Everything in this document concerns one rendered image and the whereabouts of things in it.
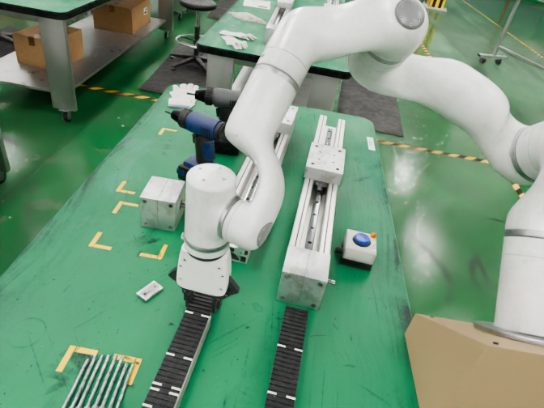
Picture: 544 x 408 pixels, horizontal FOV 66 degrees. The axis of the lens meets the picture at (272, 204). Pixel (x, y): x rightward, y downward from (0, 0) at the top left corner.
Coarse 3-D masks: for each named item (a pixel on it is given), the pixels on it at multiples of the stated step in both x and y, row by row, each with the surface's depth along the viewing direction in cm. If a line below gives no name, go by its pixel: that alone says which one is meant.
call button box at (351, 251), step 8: (352, 232) 110; (360, 232) 111; (344, 240) 110; (352, 240) 108; (336, 248) 111; (344, 248) 107; (352, 248) 105; (360, 248) 106; (368, 248) 106; (344, 256) 107; (352, 256) 106; (360, 256) 106; (368, 256) 105; (344, 264) 108; (352, 264) 108; (360, 264) 107; (368, 264) 107
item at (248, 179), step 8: (280, 136) 143; (288, 136) 147; (280, 144) 138; (280, 152) 134; (248, 160) 127; (280, 160) 135; (240, 168) 123; (248, 168) 123; (256, 168) 131; (240, 176) 119; (248, 176) 123; (256, 176) 125; (240, 184) 116; (248, 184) 124; (256, 184) 122; (240, 192) 116; (248, 192) 119; (248, 200) 115; (232, 248) 102; (240, 248) 101; (232, 256) 104; (240, 256) 103; (248, 256) 102
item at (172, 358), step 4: (168, 352) 78; (164, 356) 77; (168, 356) 77; (172, 356) 77; (176, 356) 77; (180, 356) 77; (184, 356) 77; (164, 360) 76; (168, 360) 76; (172, 360) 76; (176, 360) 76; (180, 360) 77; (184, 360) 77; (188, 360) 77; (192, 360) 77; (180, 364) 76; (184, 364) 76; (188, 364) 76
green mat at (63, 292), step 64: (384, 192) 140; (64, 256) 97; (128, 256) 100; (256, 256) 106; (384, 256) 114; (0, 320) 82; (64, 320) 84; (128, 320) 86; (256, 320) 91; (320, 320) 93; (384, 320) 96; (0, 384) 72; (64, 384) 74; (192, 384) 77; (256, 384) 79; (320, 384) 81; (384, 384) 83
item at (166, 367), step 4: (164, 364) 76; (168, 364) 76; (172, 364) 76; (176, 364) 76; (160, 368) 75; (164, 368) 75; (168, 368) 75; (172, 368) 75; (176, 368) 75; (180, 368) 75; (184, 368) 75; (188, 368) 76; (168, 372) 75; (172, 372) 75; (176, 372) 75; (180, 372) 75; (184, 372) 75; (184, 376) 74
